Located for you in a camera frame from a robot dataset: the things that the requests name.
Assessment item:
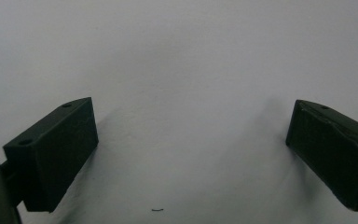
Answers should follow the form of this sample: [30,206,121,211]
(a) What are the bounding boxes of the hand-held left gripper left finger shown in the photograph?
[2,96,100,214]

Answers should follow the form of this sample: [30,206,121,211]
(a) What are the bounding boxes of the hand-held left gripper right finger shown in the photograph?
[285,99,358,213]

